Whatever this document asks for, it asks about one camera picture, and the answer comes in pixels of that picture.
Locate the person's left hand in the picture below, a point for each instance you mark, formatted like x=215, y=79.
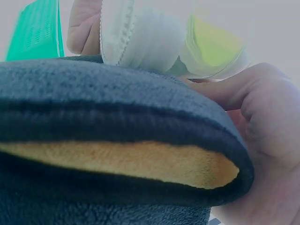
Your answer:
x=83, y=28

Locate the person's right hand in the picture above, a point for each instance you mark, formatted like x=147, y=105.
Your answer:
x=272, y=145

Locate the person's left fingers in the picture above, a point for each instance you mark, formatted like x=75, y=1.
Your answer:
x=83, y=28

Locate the white padded fabric item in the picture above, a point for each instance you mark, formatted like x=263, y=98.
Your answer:
x=150, y=37

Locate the dark fleece cloth orange lining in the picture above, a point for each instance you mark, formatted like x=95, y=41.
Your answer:
x=98, y=112

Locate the green perforated plastic basket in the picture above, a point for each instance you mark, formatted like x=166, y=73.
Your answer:
x=37, y=32

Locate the clear yellow-green plastic container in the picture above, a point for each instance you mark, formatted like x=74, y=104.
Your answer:
x=211, y=44

